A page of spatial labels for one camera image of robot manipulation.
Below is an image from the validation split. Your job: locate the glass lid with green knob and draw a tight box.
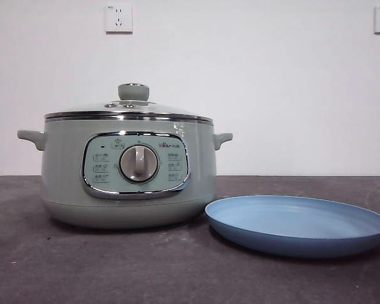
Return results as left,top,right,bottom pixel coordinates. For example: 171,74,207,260
44,82,213,125

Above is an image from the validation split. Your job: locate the pale green electric steamer pot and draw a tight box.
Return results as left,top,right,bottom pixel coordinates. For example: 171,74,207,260
16,117,234,230

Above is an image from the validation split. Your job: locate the blue round plate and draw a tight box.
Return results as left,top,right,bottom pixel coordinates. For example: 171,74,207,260
204,194,380,258

